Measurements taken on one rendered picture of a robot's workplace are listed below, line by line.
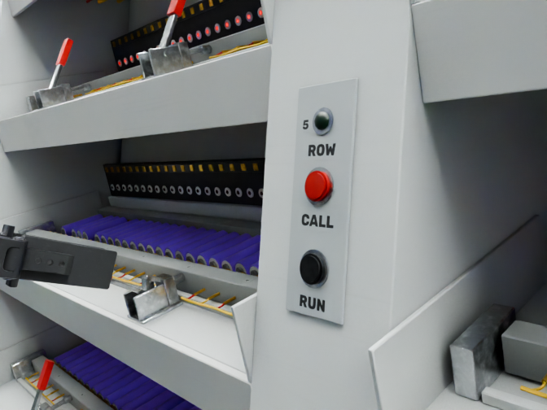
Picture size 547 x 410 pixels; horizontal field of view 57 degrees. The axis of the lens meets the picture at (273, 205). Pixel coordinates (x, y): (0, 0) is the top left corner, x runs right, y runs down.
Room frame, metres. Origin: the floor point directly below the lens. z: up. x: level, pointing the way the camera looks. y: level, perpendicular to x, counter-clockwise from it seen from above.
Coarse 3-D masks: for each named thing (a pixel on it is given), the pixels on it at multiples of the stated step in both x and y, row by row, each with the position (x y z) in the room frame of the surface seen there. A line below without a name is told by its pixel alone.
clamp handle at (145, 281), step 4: (112, 280) 0.40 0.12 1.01; (144, 280) 0.43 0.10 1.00; (148, 280) 0.43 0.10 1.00; (112, 284) 0.40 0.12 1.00; (116, 284) 0.41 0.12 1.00; (120, 284) 0.41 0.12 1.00; (124, 284) 0.41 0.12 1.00; (144, 284) 0.43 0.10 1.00; (148, 284) 0.43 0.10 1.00; (124, 288) 0.41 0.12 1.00; (128, 288) 0.41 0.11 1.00; (132, 288) 0.42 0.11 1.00; (136, 288) 0.42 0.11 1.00; (144, 288) 0.43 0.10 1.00; (148, 288) 0.43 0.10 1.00; (136, 292) 0.42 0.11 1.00; (140, 292) 0.42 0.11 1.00
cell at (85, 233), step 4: (112, 220) 0.74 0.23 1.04; (116, 220) 0.74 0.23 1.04; (120, 220) 0.74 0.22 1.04; (124, 220) 0.75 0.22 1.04; (104, 224) 0.73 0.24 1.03; (108, 224) 0.73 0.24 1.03; (112, 224) 0.73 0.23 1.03; (116, 224) 0.74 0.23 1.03; (92, 228) 0.72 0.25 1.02; (96, 228) 0.72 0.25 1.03; (100, 228) 0.72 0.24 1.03; (104, 228) 0.73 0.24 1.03; (108, 228) 0.73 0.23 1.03; (84, 232) 0.71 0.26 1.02; (88, 232) 0.71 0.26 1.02; (92, 232) 0.71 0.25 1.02; (96, 232) 0.72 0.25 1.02; (84, 236) 0.71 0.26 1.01; (88, 236) 0.71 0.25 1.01; (92, 236) 0.71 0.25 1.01; (92, 240) 0.72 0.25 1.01
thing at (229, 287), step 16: (64, 240) 0.66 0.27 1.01; (80, 240) 0.64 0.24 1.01; (128, 256) 0.53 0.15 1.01; (144, 256) 0.52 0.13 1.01; (160, 256) 0.51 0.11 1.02; (128, 272) 0.52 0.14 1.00; (144, 272) 0.51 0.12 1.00; (160, 272) 0.48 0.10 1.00; (176, 272) 0.46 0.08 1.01; (192, 272) 0.44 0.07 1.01; (208, 272) 0.43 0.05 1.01; (224, 272) 0.43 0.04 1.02; (192, 288) 0.45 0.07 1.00; (208, 288) 0.43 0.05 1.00; (224, 288) 0.41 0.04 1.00; (240, 288) 0.39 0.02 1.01; (256, 288) 0.38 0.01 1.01; (224, 304) 0.39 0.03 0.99
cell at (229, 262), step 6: (252, 246) 0.49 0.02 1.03; (258, 246) 0.49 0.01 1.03; (240, 252) 0.48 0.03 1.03; (246, 252) 0.48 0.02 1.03; (252, 252) 0.48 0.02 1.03; (228, 258) 0.47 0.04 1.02; (234, 258) 0.47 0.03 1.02; (240, 258) 0.47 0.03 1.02; (222, 264) 0.48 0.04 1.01; (228, 264) 0.47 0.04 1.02; (234, 264) 0.47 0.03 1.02; (234, 270) 0.47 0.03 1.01
